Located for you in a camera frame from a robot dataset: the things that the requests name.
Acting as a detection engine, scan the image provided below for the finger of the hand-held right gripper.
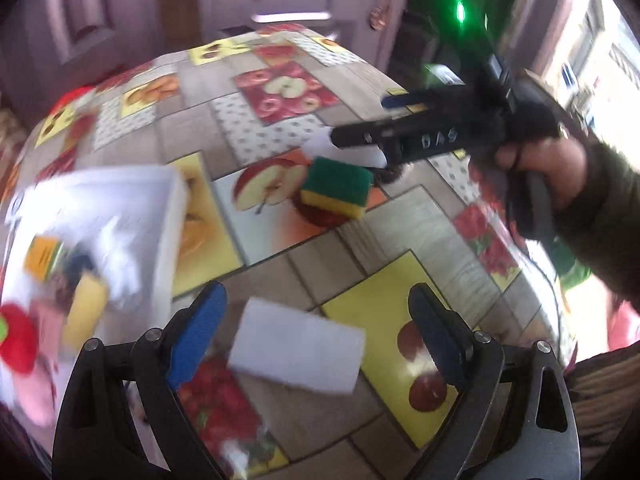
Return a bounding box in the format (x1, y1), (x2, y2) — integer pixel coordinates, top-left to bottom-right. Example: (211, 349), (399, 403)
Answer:
(381, 85), (476, 111)
(331, 110), (473, 165)

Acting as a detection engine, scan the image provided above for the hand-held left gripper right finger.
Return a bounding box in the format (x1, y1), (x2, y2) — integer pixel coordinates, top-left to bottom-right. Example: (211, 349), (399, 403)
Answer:
(407, 283), (583, 480)

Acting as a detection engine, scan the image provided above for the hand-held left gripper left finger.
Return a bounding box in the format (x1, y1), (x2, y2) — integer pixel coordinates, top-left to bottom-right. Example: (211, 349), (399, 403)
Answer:
(51, 280), (231, 480)

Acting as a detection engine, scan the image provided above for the green and yellow sponge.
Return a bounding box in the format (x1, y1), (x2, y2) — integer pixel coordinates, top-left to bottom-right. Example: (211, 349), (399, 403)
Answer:
(299, 156), (375, 221)

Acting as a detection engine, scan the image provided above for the white cardboard box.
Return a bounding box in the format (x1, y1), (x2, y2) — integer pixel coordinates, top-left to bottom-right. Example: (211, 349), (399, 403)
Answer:
(0, 165), (190, 411)

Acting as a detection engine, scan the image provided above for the white foam sponge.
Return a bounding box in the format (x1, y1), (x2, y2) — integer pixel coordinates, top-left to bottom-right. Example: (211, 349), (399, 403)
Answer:
(305, 132), (388, 170)
(227, 297), (367, 397)

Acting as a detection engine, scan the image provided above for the white cloth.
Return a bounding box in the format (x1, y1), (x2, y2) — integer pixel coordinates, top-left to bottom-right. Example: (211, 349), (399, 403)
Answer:
(95, 215), (166, 308)

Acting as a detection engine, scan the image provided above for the pink plush ball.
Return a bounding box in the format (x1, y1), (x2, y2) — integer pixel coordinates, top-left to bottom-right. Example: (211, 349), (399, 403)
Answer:
(15, 305), (63, 426)

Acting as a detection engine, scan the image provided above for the red plush apple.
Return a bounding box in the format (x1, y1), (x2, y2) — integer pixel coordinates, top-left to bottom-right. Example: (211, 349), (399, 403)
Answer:
(0, 302), (41, 375)

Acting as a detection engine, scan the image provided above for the person's right forearm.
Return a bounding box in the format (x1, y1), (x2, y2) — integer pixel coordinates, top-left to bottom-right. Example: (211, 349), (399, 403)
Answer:
(550, 125), (640, 306)

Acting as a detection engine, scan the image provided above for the person's right hand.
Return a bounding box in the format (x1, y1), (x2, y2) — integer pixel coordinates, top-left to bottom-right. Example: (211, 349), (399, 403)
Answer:
(495, 135), (588, 211)

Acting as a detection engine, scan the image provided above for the fruit print tablecloth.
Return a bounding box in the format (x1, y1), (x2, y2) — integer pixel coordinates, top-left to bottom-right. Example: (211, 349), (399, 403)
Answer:
(0, 22), (576, 480)

